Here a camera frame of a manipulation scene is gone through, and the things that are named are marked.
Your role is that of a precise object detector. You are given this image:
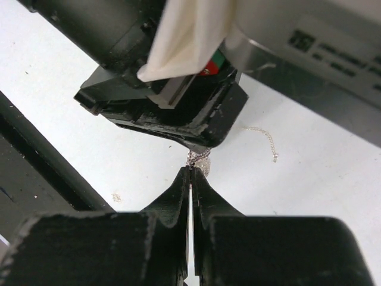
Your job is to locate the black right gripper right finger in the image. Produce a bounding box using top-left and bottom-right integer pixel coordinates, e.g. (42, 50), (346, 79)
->
(190, 169), (374, 285)

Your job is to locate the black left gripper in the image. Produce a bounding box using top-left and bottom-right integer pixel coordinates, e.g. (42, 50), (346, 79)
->
(23, 1), (248, 149)

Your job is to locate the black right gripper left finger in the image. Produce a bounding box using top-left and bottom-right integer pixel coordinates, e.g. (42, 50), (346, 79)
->
(1, 167), (190, 285)

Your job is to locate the silver chain necklace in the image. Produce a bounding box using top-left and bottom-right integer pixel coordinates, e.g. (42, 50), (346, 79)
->
(186, 125), (280, 178)

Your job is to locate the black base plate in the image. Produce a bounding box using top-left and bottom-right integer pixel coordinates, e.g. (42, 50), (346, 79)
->
(1, 94), (113, 244)

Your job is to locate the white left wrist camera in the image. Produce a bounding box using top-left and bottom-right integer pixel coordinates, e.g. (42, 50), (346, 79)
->
(135, 0), (381, 147)

